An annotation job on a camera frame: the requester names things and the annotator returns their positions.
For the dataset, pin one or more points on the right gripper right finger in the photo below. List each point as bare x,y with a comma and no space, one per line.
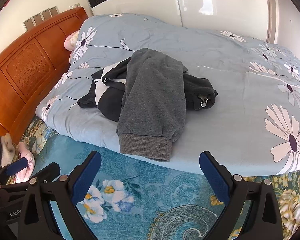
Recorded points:
263,220

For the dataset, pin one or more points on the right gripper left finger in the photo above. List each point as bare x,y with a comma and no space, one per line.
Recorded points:
37,220

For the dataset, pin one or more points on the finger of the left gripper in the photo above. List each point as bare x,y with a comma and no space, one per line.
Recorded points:
16,167
48,173

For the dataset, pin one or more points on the grey sweatpants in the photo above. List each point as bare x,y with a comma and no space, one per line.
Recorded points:
153,108

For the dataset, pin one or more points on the pink folded blanket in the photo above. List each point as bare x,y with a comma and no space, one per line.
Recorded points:
28,163

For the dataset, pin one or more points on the beige fleece folded garment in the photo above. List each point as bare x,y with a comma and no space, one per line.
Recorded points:
8,150

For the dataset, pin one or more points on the teal floral bed blanket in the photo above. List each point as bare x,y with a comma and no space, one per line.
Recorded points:
129,198

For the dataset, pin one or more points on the orange wooden headboard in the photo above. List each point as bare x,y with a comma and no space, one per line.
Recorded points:
30,66

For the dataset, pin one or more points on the pink pillow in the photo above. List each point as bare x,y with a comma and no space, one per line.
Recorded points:
71,40

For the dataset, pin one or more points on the white glossy wardrobe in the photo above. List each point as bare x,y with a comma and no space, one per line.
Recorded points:
242,17

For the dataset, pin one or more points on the wall switch panel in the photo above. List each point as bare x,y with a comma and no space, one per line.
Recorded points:
41,17

